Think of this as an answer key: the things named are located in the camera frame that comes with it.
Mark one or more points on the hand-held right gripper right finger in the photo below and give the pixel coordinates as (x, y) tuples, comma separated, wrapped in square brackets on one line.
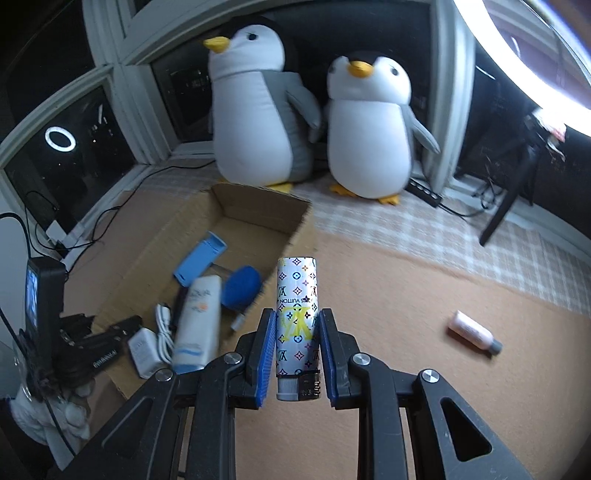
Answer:
[(325, 355)]

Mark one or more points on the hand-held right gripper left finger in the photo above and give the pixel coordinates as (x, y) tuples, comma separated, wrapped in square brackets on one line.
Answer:
[(265, 355)]

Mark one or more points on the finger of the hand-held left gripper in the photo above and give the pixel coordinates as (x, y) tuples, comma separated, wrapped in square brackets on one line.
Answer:
[(127, 330)]

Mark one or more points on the white USB charger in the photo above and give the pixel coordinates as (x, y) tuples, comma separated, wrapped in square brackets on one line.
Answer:
[(145, 353)]

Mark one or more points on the white patterned lighter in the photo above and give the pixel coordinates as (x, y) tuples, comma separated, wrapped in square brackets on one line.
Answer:
[(295, 300)]

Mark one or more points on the white blue sunscreen tube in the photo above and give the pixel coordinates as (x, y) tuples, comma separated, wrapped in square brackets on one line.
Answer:
[(196, 332)]

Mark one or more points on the round blue tape measure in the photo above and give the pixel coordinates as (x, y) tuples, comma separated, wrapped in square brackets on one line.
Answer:
[(242, 286)]

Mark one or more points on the blue plastic phone stand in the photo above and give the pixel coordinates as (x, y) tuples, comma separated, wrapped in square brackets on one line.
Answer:
[(198, 261)]

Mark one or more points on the cardboard box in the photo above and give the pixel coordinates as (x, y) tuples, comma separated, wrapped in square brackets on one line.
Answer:
[(258, 203)]

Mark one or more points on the person's left hand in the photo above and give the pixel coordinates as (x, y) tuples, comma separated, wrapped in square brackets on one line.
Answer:
[(69, 415)]

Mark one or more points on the beige felt mat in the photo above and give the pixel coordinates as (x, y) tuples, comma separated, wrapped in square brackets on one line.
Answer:
[(415, 286)]

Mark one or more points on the grey checked cloth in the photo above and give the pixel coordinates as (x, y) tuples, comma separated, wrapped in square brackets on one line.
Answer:
[(392, 230)]

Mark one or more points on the small pink bottle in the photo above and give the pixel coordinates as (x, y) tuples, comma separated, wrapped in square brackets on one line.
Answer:
[(471, 331)]

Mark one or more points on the black inline remote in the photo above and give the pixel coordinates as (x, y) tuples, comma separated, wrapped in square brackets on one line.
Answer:
[(425, 193)]

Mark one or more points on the small penguin plush toy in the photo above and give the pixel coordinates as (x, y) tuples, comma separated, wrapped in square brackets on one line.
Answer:
[(364, 138)]

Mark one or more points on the large penguin plush toy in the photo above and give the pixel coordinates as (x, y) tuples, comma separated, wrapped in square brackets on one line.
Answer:
[(249, 115)]

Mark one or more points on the white window frame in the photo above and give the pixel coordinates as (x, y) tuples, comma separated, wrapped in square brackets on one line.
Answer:
[(138, 115)]

